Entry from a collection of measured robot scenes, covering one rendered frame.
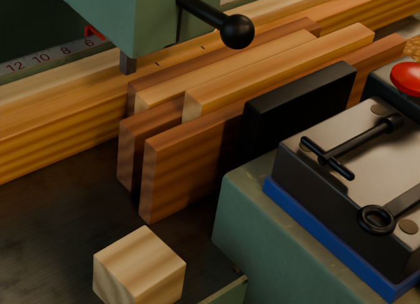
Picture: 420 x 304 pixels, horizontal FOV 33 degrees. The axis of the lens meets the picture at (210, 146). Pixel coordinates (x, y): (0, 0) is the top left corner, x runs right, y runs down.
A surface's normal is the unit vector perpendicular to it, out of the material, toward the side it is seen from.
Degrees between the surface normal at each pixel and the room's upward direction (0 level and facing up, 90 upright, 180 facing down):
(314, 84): 0
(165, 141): 0
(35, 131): 90
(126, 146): 90
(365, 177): 0
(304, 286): 90
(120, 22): 90
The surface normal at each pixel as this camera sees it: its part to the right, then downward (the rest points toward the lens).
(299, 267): -0.76, 0.35
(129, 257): 0.12, -0.75
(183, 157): 0.64, 0.57
